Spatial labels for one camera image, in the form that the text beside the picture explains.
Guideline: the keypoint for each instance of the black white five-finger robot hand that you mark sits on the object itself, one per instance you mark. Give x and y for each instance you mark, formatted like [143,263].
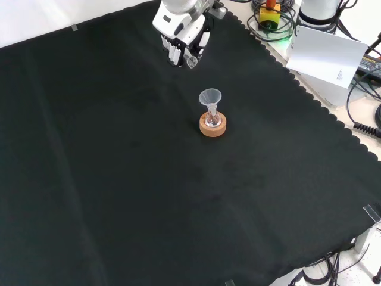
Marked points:
[174,22]

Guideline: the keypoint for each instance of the clear glass graduated cylinder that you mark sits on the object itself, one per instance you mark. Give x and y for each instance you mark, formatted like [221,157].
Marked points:
[188,59]

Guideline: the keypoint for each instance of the clear plastic funnel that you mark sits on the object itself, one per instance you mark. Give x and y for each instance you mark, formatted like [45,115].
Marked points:
[210,97]

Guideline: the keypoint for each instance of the yellow stop button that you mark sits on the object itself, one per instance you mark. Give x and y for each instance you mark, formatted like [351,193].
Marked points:
[268,17]

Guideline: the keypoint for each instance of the clear round-bottom flask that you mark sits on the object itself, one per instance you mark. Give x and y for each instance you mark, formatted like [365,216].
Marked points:
[213,119]

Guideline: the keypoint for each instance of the black cloth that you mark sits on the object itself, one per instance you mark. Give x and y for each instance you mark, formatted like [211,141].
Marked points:
[119,164]

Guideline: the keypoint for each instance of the pale board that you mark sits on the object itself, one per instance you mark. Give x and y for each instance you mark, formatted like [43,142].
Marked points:
[324,56]

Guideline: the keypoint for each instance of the black power adapter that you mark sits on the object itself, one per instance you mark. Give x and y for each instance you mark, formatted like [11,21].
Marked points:
[370,66]

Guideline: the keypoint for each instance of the clear cloth clamp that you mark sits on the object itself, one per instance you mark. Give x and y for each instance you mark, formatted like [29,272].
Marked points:
[372,213]
[230,282]

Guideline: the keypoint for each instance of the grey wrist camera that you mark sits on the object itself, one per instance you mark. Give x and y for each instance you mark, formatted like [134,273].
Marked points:
[218,11]

